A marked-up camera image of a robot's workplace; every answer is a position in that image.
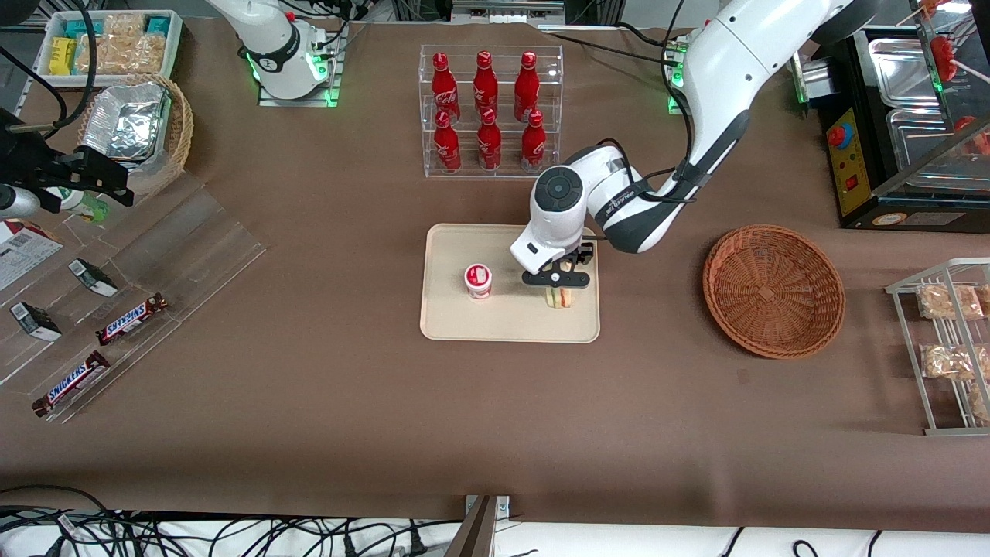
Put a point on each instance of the teal snack packet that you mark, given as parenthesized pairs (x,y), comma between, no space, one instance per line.
(81,29)
(158,25)

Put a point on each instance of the tan wicker basket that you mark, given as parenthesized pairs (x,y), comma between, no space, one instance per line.
(182,131)

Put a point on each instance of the steel warmer pan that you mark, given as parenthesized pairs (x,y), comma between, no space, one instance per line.
(901,73)
(916,135)

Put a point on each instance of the aluminium foil containers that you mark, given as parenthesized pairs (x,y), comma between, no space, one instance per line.
(128,124)

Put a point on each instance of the white plastic bin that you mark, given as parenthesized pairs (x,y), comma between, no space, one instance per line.
(174,46)

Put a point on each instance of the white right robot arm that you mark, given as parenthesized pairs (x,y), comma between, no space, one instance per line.
(271,39)

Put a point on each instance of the silver box with green light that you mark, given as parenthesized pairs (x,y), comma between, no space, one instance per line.
(812,81)

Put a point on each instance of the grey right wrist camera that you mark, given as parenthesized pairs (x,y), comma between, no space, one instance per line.
(17,203)

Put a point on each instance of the small black white box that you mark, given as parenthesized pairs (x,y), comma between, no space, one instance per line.
(93,278)
(35,321)

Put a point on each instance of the clear bag of pastry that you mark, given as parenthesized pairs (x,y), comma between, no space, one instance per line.
(947,302)
(947,361)
(982,404)

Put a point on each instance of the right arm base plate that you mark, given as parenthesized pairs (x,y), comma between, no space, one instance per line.
(332,77)

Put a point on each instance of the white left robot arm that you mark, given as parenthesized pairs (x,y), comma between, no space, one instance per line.
(727,70)

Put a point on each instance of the red emergency button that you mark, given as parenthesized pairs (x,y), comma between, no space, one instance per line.
(838,136)

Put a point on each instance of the black food warmer machine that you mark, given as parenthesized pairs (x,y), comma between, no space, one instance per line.
(855,85)

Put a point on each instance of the beige plastic tray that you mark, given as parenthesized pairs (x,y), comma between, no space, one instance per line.
(479,321)

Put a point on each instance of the yellow snack packet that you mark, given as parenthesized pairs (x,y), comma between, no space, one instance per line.
(62,56)

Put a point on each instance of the brown table cover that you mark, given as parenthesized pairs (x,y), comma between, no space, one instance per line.
(348,425)

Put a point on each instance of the round brown wicker basket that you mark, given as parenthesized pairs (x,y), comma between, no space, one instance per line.
(773,294)

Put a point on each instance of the clear acrylic stepped display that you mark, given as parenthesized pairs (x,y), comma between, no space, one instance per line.
(193,247)

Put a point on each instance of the clear bag of snacks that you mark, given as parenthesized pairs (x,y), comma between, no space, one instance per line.
(124,54)

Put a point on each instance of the snickers chocolate bar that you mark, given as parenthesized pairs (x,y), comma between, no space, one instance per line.
(69,384)
(131,319)

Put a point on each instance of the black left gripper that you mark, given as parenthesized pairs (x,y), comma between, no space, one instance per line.
(585,253)

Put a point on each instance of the clear acrylic bottle rack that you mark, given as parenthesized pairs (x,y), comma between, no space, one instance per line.
(553,93)

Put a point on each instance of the triangle sandwich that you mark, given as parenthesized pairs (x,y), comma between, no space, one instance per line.
(561,298)

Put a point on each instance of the red cola bottle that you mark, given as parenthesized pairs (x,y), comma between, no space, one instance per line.
(533,143)
(442,85)
(446,147)
(489,145)
(485,81)
(527,85)

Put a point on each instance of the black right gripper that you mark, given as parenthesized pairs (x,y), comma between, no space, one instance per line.
(37,167)

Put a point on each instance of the metal table bracket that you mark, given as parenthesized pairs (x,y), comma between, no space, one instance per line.
(503,507)

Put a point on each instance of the printed white cardboard box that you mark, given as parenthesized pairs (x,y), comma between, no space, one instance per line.
(23,251)

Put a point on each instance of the red sausage on skewer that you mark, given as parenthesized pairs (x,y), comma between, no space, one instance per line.
(943,58)

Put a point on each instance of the green white small bottle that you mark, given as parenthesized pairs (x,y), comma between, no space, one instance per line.
(85,205)

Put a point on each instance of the red white yogurt cup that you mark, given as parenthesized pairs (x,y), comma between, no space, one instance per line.
(478,281)

